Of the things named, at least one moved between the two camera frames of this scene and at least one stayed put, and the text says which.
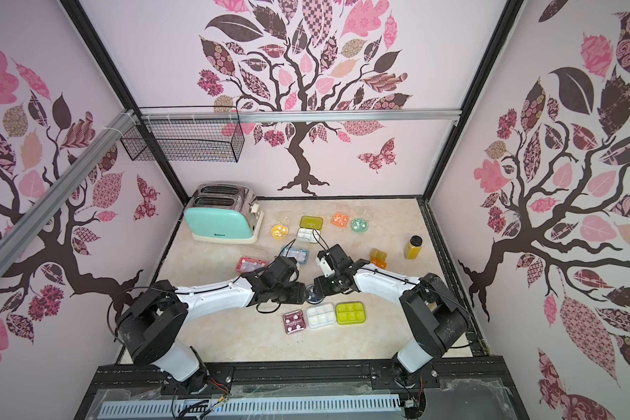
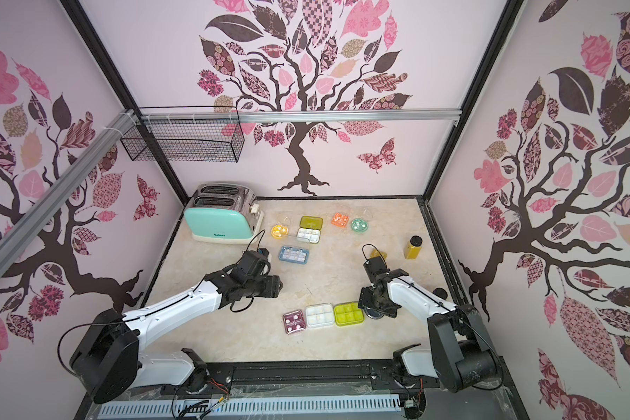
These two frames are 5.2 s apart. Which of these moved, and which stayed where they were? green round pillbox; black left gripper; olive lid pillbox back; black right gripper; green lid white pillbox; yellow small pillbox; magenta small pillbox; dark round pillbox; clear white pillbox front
Moved: black left gripper; dark round pillbox; black right gripper
Stayed: clear white pillbox front; yellow small pillbox; olive lid pillbox back; green round pillbox; magenta small pillbox; green lid white pillbox
